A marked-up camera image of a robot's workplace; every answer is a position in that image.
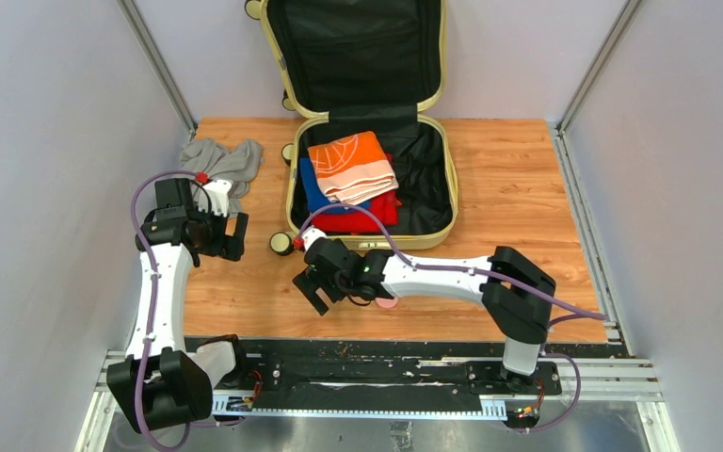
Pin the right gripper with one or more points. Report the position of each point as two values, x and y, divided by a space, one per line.
309 282

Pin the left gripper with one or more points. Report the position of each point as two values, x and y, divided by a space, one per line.
231 247

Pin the blue cloth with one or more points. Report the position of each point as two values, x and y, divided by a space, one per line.
315 198

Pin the red shirt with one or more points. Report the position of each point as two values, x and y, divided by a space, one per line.
383 207

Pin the orange white towel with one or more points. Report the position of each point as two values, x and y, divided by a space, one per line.
353 169

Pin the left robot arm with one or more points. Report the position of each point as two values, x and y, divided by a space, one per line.
159 384

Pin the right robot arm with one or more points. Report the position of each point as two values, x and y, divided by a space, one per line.
513 290

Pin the pink round lid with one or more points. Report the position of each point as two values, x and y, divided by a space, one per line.
386 303

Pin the grey crumpled cloth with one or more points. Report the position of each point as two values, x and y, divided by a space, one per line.
240 165

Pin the cream open suitcase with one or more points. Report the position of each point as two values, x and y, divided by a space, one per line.
355 66

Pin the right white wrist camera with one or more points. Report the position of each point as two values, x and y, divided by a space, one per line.
308 237

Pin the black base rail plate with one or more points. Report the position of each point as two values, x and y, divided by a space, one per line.
383 376

